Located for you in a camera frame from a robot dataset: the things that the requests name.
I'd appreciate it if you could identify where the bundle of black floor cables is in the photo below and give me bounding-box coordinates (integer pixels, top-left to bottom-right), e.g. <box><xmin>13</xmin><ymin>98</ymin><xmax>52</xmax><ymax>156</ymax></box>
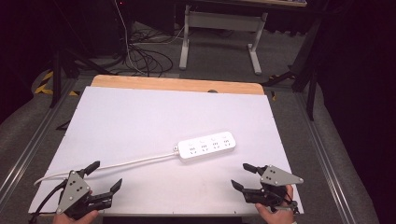
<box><xmin>123</xmin><ymin>27</ymin><xmax>174</xmax><ymax>78</ymax></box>

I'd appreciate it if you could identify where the black metal stand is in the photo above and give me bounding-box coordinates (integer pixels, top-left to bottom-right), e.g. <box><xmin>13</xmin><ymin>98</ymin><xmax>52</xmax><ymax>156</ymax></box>
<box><xmin>261</xmin><ymin>18</ymin><xmax>323</xmax><ymax>121</ymax></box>

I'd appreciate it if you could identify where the wooden table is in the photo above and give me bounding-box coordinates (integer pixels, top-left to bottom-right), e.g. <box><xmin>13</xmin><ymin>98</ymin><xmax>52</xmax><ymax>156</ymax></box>
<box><xmin>91</xmin><ymin>74</ymin><xmax>265</xmax><ymax>96</ymax></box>

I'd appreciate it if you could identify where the light wooden desk top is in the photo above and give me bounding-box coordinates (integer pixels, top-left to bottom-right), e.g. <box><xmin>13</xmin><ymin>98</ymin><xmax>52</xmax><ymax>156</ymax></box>
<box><xmin>199</xmin><ymin>0</ymin><xmax>308</xmax><ymax>8</ymax></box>

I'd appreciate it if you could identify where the person's right hand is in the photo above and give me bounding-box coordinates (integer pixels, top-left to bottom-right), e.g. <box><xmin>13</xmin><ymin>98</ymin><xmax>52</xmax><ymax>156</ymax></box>
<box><xmin>255</xmin><ymin>185</ymin><xmax>297</xmax><ymax>224</ymax></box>

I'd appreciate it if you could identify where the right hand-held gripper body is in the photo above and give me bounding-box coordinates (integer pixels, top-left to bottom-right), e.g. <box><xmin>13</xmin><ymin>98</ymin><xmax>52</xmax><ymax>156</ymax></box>
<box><xmin>242</xmin><ymin>165</ymin><xmax>304</xmax><ymax>209</ymax></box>

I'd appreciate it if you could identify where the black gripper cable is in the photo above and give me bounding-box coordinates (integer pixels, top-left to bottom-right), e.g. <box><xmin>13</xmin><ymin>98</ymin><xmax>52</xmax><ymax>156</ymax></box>
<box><xmin>28</xmin><ymin>179</ymin><xmax>68</xmax><ymax>224</ymax></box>

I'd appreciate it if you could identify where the white power strip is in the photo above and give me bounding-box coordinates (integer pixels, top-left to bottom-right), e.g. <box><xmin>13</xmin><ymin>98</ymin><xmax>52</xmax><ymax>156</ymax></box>
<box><xmin>177</xmin><ymin>131</ymin><xmax>236</xmax><ymax>163</ymax></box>

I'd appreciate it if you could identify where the aluminium floor rail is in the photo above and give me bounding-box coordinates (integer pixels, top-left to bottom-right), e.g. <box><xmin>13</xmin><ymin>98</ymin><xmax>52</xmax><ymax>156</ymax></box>
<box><xmin>294</xmin><ymin>92</ymin><xmax>357</xmax><ymax>224</ymax></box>
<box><xmin>0</xmin><ymin>77</ymin><xmax>78</xmax><ymax>204</ymax></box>

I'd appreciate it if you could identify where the person's left hand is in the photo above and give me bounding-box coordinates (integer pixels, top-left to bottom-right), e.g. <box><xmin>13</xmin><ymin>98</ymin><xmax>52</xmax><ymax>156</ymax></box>
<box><xmin>51</xmin><ymin>209</ymin><xmax>99</xmax><ymax>224</ymax></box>

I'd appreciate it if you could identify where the dark curtain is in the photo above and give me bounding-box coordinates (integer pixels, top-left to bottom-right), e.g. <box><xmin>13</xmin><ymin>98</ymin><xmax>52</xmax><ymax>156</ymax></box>
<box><xmin>314</xmin><ymin>0</ymin><xmax>396</xmax><ymax>224</ymax></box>

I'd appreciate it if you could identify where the white metal desk frame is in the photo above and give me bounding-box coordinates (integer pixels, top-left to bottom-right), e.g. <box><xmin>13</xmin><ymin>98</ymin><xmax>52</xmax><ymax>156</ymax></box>
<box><xmin>178</xmin><ymin>4</ymin><xmax>269</xmax><ymax>76</ymax></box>

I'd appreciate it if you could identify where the white power strip cable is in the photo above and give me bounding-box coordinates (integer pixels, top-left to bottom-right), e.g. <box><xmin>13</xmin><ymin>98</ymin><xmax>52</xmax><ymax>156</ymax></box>
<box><xmin>33</xmin><ymin>151</ymin><xmax>180</xmax><ymax>187</ymax></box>

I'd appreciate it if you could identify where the yellow black floor tape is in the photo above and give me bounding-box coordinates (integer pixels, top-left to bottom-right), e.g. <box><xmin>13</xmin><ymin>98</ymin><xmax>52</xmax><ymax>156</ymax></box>
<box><xmin>34</xmin><ymin>70</ymin><xmax>79</xmax><ymax>97</ymax></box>

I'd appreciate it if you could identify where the dark cabinet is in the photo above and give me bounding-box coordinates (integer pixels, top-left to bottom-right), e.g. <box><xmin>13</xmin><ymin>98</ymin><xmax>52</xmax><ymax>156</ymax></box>
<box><xmin>90</xmin><ymin>0</ymin><xmax>134</xmax><ymax>58</ymax></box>

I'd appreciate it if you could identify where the thin white floor cable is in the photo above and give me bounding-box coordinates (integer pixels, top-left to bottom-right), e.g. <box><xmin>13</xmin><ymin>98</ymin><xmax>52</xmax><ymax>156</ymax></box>
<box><xmin>114</xmin><ymin>0</ymin><xmax>148</xmax><ymax>76</ymax></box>

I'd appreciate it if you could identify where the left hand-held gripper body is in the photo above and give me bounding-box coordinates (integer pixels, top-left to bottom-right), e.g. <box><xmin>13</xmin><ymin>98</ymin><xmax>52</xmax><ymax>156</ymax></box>
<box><xmin>56</xmin><ymin>170</ymin><xmax>114</xmax><ymax>220</ymax></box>

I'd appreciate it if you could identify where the white board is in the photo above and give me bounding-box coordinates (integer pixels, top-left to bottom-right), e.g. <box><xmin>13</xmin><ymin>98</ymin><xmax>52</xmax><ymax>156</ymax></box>
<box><xmin>28</xmin><ymin>86</ymin><xmax>304</xmax><ymax>217</ymax></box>

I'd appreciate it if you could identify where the black tripod stand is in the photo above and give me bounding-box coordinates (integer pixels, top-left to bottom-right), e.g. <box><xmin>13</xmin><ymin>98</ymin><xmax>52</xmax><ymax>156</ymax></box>
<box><xmin>49</xmin><ymin>46</ymin><xmax>117</xmax><ymax>108</ymax></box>

